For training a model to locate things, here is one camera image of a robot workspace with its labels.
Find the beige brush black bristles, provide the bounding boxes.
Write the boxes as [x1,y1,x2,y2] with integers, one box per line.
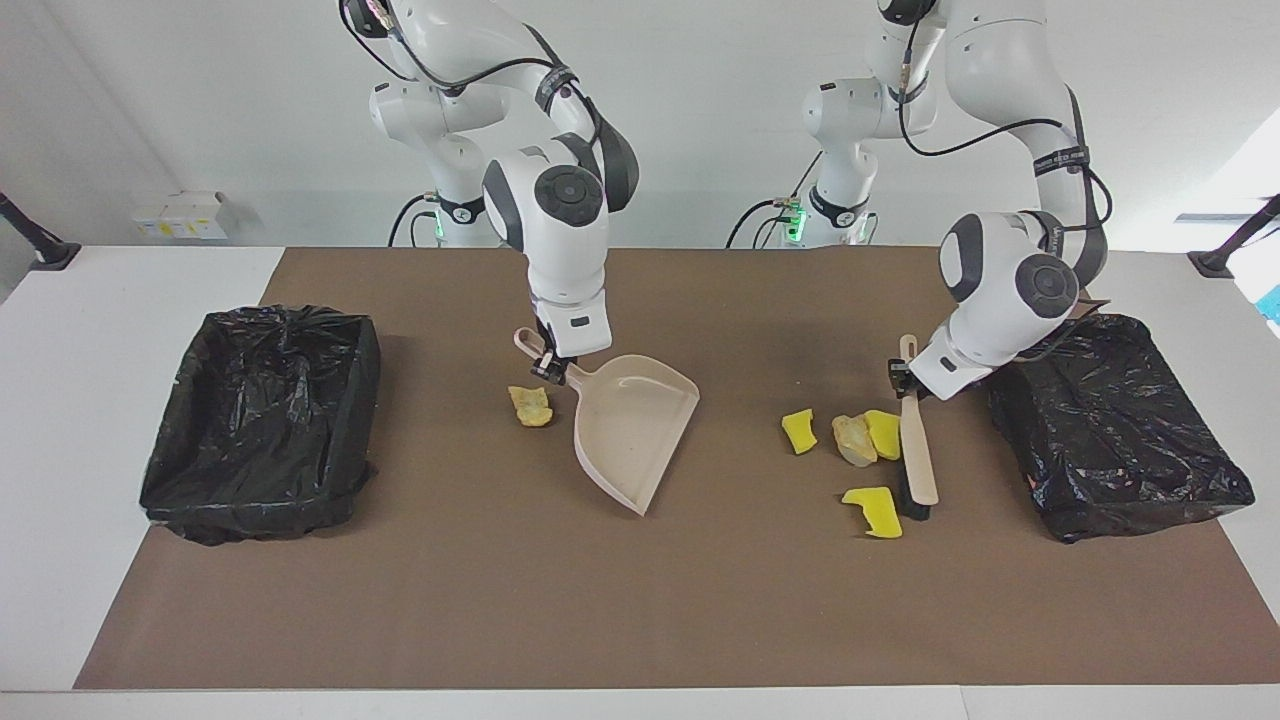
[897,334,941,523]

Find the beige orange striped foam chunk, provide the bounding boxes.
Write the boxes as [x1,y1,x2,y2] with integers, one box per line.
[832,414,879,469]

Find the beige plastic dustpan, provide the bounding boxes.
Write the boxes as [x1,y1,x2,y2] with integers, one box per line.
[514,327,701,517]

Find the notched yellow sponge piece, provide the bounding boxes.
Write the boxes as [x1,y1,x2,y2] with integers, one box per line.
[842,486,903,540]

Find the black bag lined bin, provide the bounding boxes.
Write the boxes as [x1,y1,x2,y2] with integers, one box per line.
[139,305,382,547]
[985,314,1256,544]

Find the pale greenish foam chunk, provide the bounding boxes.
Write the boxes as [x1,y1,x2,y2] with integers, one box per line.
[508,385,554,428]

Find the brown table mat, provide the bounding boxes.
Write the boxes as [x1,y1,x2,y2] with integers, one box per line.
[73,247,1280,691]

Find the white power outlet box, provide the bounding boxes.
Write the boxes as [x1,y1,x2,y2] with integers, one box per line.
[131,192,233,240]

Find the black base cable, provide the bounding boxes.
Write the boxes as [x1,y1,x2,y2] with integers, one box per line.
[388,193,441,248]
[725,153,826,249]

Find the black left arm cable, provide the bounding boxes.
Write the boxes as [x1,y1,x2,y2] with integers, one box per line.
[895,0,1113,261]

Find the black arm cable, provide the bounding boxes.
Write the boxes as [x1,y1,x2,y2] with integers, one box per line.
[338,0,606,151]
[895,0,1113,261]

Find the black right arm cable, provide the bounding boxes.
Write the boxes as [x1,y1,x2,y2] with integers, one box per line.
[338,0,606,151]

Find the black camera stand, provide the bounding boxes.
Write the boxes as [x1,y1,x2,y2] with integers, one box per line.
[0,192,81,271]
[1188,195,1280,279]

